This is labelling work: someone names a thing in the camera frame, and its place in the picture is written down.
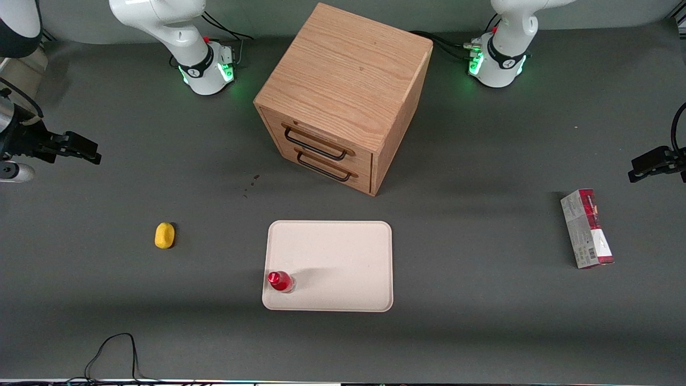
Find thin black looped cable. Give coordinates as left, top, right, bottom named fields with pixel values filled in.
left=63, top=332, right=215, bottom=385

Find wooden drawer large front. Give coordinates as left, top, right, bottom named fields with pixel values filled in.
left=260, top=107, right=374, bottom=173

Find yellow toy lemon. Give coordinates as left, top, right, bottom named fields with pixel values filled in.
left=154, top=222, right=176, bottom=250

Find cream plastic tray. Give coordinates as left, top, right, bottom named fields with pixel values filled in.
left=262, top=220, right=394, bottom=313

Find red coke bottle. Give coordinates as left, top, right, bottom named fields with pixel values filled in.
left=267, top=271, right=296, bottom=294

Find black right arm base cables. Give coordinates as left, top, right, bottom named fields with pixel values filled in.
left=169, top=8, right=256, bottom=69

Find black arm base cables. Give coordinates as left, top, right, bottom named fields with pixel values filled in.
left=169, top=8, right=256, bottom=69
left=409, top=13, right=502, bottom=61

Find long black drawer handle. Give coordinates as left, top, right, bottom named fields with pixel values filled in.
left=282, top=123, right=356, bottom=161

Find black left arm base cables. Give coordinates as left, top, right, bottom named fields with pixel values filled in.
left=409, top=13, right=502, bottom=61

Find short black drawer handle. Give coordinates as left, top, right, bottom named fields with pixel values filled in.
left=295, top=147, right=359, bottom=182

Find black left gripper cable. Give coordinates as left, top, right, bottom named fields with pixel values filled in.
left=670, top=102, right=686, bottom=157

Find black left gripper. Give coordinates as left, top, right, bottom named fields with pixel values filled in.
left=628, top=146, right=686, bottom=184

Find wooden drawer small front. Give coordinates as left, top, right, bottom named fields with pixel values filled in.
left=279, top=144, right=373, bottom=195

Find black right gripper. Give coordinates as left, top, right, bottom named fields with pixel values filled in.
left=0, top=119, right=102, bottom=166

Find grey red carton box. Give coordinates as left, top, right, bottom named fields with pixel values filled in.
left=560, top=188, right=615, bottom=270

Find wooden drawer cabinet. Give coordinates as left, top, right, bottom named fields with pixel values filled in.
left=253, top=2, right=434, bottom=197

